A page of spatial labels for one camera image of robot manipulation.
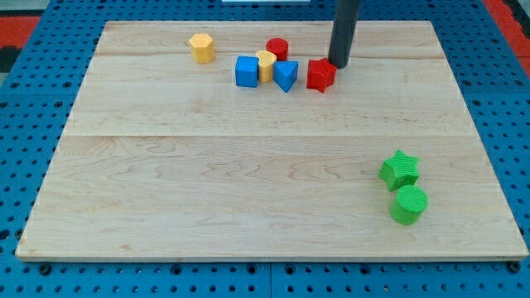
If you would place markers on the red star block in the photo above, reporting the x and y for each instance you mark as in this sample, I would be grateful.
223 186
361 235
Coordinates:
320 74

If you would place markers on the green star block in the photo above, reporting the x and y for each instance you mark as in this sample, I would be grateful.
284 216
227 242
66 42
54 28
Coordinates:
399 170

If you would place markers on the blue triangle block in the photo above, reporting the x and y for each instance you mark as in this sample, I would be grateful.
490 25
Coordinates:
285 74

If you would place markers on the blue cube block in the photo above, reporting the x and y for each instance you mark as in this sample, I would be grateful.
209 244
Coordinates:
246 71

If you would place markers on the yellow heart block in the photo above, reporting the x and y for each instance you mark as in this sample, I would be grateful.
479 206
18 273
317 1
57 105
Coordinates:
266 61

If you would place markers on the red cylinder block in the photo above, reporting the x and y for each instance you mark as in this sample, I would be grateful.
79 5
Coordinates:
279 47

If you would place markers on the wooden board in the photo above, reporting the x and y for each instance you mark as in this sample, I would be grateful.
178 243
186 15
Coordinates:
163 159

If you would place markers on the yellow hexagon block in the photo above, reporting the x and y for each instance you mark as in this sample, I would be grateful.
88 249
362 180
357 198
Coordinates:
202 48

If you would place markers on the green cylinder block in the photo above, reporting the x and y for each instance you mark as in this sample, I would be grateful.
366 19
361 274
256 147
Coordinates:
410 202

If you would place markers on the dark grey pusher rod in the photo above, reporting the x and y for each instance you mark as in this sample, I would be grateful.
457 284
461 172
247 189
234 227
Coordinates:
342 35

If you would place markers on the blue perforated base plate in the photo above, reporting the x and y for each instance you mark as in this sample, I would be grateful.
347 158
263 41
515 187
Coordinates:
487 52

